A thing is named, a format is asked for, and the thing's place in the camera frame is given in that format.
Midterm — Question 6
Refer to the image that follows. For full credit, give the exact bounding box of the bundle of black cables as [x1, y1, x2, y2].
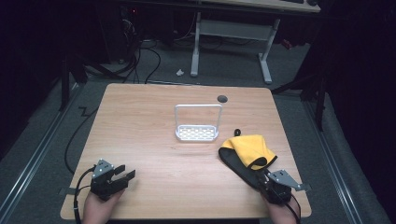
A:
[83, 8, 163, 85]

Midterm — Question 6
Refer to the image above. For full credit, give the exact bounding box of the person's right hand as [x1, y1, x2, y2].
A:
[262, 193, 302, 224]

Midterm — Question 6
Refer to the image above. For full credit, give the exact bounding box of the black floor cable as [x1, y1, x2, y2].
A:
[64, 105, 100, 175]

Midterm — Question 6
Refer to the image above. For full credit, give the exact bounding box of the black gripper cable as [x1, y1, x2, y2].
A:
[72, 165, 96, 224]
[279, 192, 303, 224]

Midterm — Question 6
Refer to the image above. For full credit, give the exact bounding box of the yellow and black cloth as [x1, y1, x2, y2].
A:
[218, 128, 278, 191]

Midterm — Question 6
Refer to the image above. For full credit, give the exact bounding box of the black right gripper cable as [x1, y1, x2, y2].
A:
[279, 192, 303, 224]

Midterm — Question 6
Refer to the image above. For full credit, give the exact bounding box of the desk with white legs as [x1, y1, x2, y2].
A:
[190, 0, 322, 85]

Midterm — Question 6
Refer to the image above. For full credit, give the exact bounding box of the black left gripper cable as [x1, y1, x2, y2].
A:
[72, 165, 96, 224]

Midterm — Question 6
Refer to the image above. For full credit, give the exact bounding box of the metal floor rail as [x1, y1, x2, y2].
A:
[0, 83, 82, 220]
[303, 99, 364, 224]

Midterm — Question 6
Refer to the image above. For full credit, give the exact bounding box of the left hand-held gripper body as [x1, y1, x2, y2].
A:
[90, 158, 129, 202]

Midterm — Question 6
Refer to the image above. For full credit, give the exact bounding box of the person's left hand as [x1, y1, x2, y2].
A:
[81, 189, 126, 224]

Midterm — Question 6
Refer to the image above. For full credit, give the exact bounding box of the black metal stand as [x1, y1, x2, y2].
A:
[270, 70, 329, 133]
[58, 51, 89, 112]

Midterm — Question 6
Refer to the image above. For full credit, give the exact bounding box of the white rack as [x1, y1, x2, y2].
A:
[174, 104, 224, 143]

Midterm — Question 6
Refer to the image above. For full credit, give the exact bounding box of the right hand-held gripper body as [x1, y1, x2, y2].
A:
[262, 169, 313, 205]

